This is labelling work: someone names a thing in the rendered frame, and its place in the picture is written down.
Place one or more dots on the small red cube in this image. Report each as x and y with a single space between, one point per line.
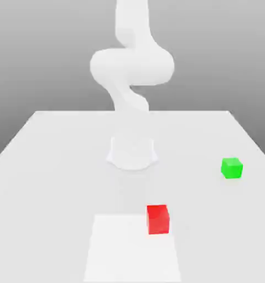
158 220

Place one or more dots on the small green cube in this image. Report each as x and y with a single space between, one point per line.
231 168

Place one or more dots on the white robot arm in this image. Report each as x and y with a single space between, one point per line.
132 66

